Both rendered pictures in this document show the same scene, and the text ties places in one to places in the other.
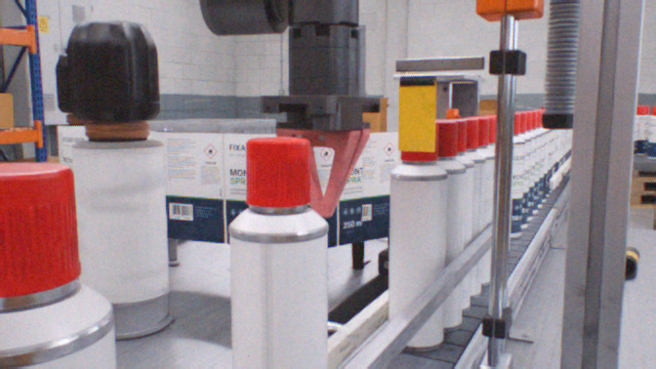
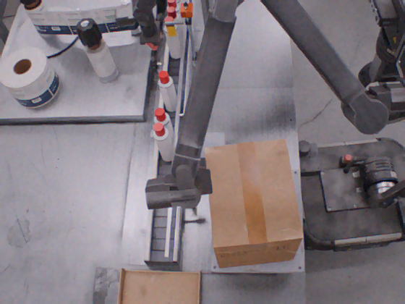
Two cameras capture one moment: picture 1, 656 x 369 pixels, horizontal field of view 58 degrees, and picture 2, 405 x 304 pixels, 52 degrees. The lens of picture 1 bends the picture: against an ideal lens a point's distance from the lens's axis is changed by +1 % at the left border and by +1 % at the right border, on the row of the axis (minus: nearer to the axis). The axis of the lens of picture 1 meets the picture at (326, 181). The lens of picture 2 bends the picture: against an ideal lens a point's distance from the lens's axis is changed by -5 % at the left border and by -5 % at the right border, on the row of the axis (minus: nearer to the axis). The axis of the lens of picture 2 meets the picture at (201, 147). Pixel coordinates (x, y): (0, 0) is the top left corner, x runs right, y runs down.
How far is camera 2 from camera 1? 130 cm
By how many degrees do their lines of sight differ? 55
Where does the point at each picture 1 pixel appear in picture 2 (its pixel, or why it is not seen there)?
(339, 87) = (155, 33)
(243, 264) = (163, 90)
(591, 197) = not seen: hidden behind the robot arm
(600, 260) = not seen: hidden behind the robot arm
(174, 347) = (126, 77)
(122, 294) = (110, 73)
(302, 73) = (146, 33)
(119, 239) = (106, 64)
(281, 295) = (170, 91)
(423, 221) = (174, 39)
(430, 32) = not seen: outside the picture
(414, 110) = (171, 30)
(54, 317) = (167, 119)
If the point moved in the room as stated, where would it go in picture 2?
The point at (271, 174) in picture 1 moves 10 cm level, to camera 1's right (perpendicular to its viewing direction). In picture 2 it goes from (165, 80) to (192, 69)
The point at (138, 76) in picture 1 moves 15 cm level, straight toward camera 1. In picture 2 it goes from (97, 33) to (121, 56)
